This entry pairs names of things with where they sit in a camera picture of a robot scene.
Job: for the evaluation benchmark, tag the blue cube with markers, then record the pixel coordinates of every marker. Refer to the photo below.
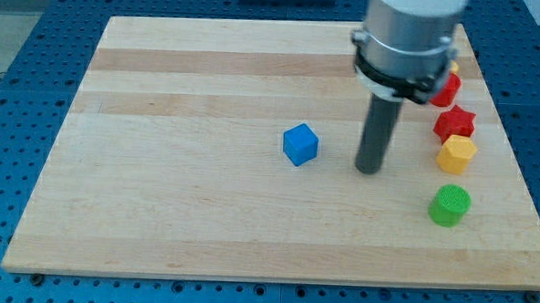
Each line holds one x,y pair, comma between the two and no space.
300,144

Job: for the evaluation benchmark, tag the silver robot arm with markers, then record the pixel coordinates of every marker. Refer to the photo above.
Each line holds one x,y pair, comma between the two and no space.
404,48

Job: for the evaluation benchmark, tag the wooden board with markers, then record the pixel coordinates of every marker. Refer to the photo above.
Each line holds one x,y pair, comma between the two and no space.
170,164

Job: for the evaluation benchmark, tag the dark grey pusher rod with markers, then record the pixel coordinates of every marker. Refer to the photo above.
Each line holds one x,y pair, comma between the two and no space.
377,133

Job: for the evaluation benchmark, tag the red round block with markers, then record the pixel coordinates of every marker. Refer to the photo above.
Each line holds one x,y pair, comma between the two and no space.
446,96

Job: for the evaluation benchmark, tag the yellow hexagon block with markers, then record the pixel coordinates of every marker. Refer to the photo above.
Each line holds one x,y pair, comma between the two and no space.
455,154

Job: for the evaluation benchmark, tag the green cylinder block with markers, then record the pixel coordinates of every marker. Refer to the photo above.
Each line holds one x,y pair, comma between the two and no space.
450,203

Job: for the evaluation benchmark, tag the red star block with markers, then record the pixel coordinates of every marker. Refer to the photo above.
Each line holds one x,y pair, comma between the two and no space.
456,121

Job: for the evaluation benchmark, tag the small yellow block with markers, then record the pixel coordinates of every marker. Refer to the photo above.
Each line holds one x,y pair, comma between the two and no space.
454,68

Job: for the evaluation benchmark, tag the blue perforated table frame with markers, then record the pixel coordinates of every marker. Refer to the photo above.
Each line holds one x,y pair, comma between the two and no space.
36,90

